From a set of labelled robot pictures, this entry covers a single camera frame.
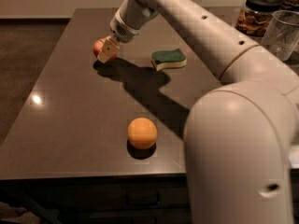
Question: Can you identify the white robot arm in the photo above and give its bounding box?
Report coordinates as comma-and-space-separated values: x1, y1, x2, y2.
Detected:
98, 0, 299, 224

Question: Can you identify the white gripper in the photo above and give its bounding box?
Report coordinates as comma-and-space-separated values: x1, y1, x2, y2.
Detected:
97, 10, 146, 63

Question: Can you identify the dark drawer handle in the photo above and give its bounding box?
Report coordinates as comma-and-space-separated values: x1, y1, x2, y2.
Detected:
126, 192, 160, 207

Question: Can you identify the dark cabinet drawer front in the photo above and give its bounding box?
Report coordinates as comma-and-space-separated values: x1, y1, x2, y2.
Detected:
29, 178, 189, 211

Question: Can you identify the red apple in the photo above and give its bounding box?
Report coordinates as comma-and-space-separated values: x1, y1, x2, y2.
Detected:
93, 38, 117, 62

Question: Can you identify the orange fruit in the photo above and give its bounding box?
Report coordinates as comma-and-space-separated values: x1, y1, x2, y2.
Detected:
127, 118, 158, 149

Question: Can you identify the green and yellow sponge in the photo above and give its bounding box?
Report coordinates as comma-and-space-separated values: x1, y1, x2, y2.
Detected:
151, 49, 187, 71

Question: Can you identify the clear plastic cup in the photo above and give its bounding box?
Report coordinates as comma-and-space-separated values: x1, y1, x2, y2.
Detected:
261, 10, 299, 62

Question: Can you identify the glass jar with black lid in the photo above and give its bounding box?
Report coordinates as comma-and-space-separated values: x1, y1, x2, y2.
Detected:
235, 0, 282, 37

